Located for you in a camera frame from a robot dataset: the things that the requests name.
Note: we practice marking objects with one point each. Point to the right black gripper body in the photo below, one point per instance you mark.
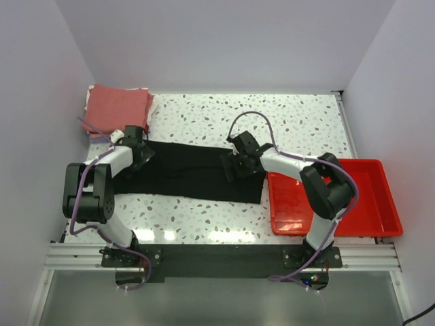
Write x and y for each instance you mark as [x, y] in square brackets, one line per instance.
[238, 160]

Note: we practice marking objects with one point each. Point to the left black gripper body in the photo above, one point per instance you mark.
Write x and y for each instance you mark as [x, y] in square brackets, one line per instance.
[146, 155]

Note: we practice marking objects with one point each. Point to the black t-shirt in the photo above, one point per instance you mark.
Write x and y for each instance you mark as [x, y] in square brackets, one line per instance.
[189, 171]

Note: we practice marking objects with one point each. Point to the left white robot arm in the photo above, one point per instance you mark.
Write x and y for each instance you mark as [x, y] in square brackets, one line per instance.
[89, 197]

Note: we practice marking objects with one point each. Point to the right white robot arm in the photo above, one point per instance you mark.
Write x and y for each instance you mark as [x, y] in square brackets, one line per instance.
[328, 187]

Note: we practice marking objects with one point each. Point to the folded lavender t-shirt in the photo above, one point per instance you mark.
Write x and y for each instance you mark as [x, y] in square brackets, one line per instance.
[98, 138]

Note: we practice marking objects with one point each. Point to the folded pink t-shirt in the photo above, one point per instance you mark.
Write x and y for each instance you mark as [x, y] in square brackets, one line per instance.
[113, 108]

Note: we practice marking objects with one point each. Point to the folded white t-shirt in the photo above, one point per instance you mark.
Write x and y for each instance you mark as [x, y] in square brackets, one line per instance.
[88, 96]

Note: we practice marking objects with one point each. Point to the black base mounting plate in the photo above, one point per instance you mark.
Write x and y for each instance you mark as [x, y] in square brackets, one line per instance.
[203, 261]

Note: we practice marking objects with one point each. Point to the red plastic bin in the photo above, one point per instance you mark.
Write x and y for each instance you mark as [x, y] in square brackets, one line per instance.
[375, 214]

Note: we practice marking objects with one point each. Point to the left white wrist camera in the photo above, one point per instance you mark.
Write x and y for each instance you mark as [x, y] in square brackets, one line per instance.
[116, 135]

